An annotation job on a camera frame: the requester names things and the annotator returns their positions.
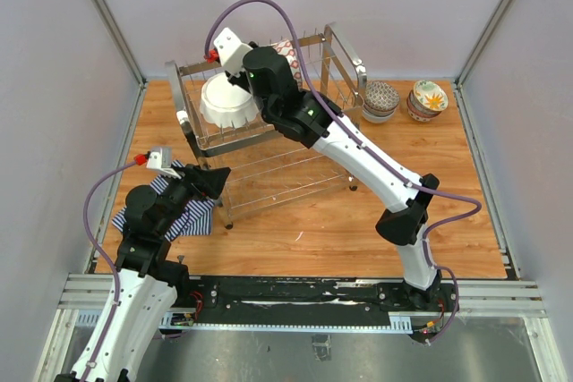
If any blue white striped cloth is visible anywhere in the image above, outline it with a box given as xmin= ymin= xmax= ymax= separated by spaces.
xmin=111 ymin=160 xmax=214 ymax=242

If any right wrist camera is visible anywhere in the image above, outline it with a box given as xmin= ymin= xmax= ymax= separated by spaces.
xmin=204 ymin=28 xmax=252 ymax=77

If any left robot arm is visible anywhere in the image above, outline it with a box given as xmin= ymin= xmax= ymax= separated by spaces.
xmin=56 ymin=165 xmax=231 ymax=381

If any pink floral bowl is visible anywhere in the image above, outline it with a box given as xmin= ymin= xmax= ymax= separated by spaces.
xmin=406 ymin=97 xmax=440 ymax=122

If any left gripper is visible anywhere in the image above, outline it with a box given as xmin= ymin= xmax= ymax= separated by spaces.
xmin=156 ymin=163 xmax=231 ymax=235

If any white scalloped bowl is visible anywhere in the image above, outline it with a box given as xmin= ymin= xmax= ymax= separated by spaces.
xmin=200 ymin=72 xmax=259 ymax=129

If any red diamond pattern bowl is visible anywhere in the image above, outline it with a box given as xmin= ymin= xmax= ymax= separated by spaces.
xmin=271 ymin=39 xmax=304 ymax=89

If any grey leaf pattern bowl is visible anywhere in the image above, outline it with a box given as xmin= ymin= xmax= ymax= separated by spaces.
xmin=408 ymin=90 xmax=433 ymax=116

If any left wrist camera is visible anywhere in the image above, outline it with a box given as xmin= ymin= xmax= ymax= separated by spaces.
xmin=133 ymin=146 xmax=181 ymax=179

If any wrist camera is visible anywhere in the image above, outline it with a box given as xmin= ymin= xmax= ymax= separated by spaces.
xmin=204 ymin=28 xmax=252 ymax=77
xmin=133 ymin=146 xmax=181 ymax=179

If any black diamond pattern bowl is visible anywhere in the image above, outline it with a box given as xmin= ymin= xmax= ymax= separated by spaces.
xmin=407 ymin=107 xmax=438 ymax=123

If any steel two-tier dish rack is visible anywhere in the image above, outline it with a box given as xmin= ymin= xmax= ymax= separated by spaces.
xmin=166 ymin=22 xmax=367 ymax=229

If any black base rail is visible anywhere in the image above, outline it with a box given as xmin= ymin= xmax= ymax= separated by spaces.
xmin=176 ymin=276 xmax=455 ymax=328

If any plain white bowl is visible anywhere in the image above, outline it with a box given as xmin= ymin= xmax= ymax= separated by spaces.
xmin=362 ymin=106 xmax=397 ymax=123

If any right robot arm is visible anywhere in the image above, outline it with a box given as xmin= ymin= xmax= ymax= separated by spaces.
xmin=215 ymin=38 xmax=441 ymax=310

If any brown lattice pattern bowl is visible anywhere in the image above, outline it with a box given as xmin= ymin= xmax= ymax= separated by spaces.
xmin=364 ymin=81 xmax=400 ymax=115

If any orange green leaf bowl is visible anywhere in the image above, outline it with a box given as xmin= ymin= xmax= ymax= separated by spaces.
xmin=413 ymin=81 xmax=449 ymax=113

